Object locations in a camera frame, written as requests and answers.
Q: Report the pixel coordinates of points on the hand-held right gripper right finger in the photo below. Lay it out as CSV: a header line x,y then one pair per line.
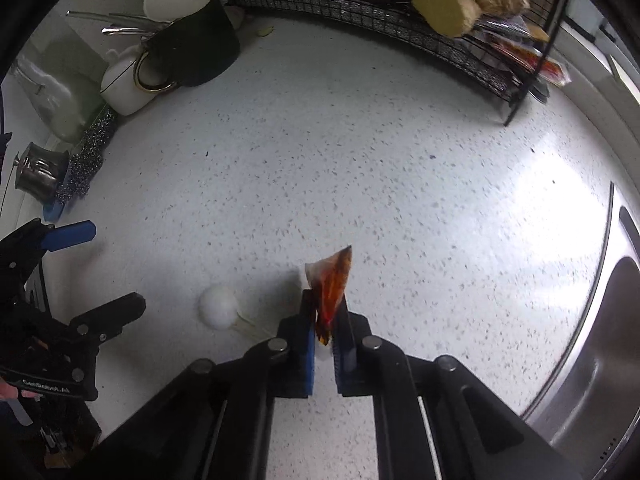
x,y
342,365

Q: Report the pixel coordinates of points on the orange plastic wrapper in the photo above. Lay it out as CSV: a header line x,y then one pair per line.
x,y
332,285

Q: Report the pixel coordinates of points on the white teapot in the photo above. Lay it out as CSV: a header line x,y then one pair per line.
x,y
125,90

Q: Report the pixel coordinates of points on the metal utensils bundle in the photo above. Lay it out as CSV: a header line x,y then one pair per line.
x,y
125,30

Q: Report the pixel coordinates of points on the small metal cup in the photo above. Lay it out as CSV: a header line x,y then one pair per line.
x,y
40,170

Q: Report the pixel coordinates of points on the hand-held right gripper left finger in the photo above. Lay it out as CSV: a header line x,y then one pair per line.
x,y
311,360

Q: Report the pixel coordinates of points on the colourful sauce packets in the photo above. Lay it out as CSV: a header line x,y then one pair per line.
x,y
525,55

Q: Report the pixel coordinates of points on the steel wool scrubber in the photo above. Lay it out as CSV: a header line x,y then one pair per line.
x,y
85,160

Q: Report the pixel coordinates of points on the clear glass bottle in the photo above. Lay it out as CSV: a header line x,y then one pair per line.
x,y
60,110

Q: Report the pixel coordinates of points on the person's left hand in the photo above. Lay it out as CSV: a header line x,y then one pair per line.
x,y
10,393

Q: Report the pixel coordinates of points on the white cotton ball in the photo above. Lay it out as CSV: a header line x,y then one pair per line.
x,y
217,307

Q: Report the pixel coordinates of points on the black utensil cup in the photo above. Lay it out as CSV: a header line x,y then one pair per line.
x,y
195,50

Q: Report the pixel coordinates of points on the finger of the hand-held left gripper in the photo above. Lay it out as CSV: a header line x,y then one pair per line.
x,y
115,312
70,234

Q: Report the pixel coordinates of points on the stainless steel sink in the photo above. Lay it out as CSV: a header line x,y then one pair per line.
x,y
600,335

